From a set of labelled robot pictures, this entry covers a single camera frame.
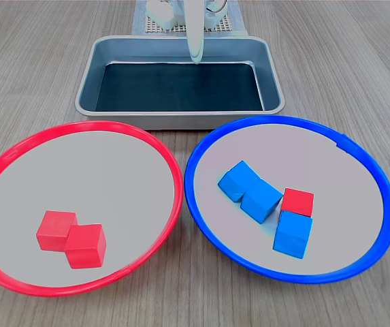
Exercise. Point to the red cube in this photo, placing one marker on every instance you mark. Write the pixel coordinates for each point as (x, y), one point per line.
(85, 247)
(53, 231)
(298, 201)

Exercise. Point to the wide pale tape sheet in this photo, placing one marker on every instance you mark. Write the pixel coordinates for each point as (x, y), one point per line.
(138, 20)

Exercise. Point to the black tray mat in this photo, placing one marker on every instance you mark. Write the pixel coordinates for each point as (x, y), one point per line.
(181, 88)

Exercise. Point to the steel tray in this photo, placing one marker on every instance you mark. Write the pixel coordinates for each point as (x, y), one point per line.
(85, 102)

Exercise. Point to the blue cube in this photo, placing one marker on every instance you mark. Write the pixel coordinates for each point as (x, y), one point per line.
(261, 201)
(237, 180)
(292, 235)

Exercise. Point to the blue rimmed white plate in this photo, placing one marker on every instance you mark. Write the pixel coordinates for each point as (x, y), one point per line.
(300, 156)

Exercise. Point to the red rimmed white plate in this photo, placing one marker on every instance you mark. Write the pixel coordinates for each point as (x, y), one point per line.
(79, 177)

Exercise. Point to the pale perforated base plate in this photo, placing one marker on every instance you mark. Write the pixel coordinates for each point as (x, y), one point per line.
(223, 28)

